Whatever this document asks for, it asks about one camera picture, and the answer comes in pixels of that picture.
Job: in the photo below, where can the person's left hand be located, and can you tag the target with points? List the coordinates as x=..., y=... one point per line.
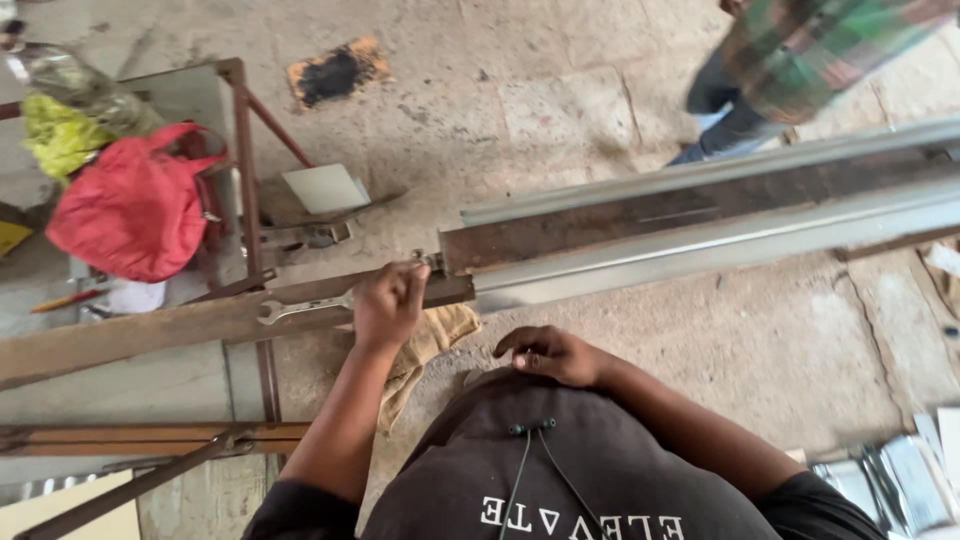
x=386, y=307

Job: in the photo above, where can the person's right hand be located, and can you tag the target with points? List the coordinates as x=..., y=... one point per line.
x=559, y=356

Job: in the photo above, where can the person's left fingers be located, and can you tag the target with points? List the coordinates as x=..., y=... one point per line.
x=417, y=279

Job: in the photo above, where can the person's right fingers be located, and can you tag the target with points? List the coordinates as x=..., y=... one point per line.
x=521, y=346

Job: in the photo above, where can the silver open-end wrench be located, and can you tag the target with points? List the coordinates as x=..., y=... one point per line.
x=300, y=308

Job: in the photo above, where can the small steel bolt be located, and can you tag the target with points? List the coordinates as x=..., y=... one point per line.
x=427, y=259

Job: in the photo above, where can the beige rag cloth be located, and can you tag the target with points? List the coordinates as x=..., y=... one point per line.
x=424, y=352

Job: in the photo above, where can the black printed t-shirt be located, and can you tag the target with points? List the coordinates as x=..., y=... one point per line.
x=570, y=465

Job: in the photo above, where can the white square board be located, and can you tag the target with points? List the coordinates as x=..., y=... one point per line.
x=324, y=187

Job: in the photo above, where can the wide galvanised sheet metal channel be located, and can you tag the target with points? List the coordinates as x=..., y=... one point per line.
x=712, y=251

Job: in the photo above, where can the long rusty steel beam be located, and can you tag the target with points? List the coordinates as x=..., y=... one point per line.
x=187, y=326

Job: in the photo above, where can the narrow galvanised sheet metal channel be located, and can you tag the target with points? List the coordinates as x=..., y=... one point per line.
x=712, y=169

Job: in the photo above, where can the red fabric bag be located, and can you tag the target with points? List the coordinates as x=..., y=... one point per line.
x=131, y=206

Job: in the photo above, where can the yellow-green cloth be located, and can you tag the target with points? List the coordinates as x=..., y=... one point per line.
x=60, y=139

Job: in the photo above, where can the clear plastic bag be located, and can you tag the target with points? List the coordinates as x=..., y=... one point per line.
x=75, y=86

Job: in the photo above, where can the heap of shiny sheet metal offcuts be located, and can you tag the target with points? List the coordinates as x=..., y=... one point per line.
x=892, y=480

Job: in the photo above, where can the rusty metal frame table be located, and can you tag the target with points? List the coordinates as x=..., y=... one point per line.
x=244, y=172

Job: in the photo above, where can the rusty angle iron frame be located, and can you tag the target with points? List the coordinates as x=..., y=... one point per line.
x=142, y=457

